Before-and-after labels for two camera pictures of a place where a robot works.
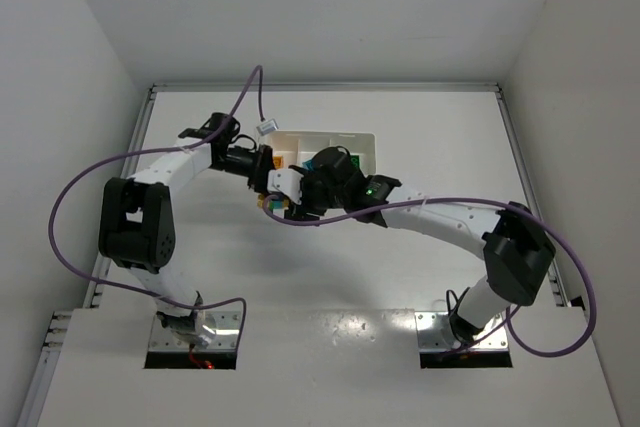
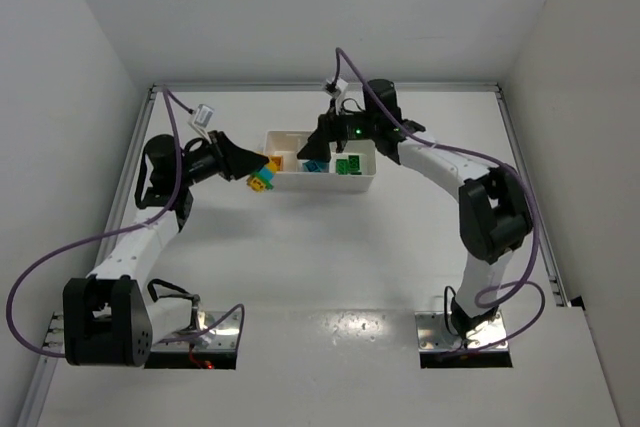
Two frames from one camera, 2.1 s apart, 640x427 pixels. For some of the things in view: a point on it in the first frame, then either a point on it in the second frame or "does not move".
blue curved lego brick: [309, 165] does not move
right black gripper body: [306, 192] -> [332, 129]
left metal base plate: [227, 326] does not move
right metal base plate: [434, 331] does not move
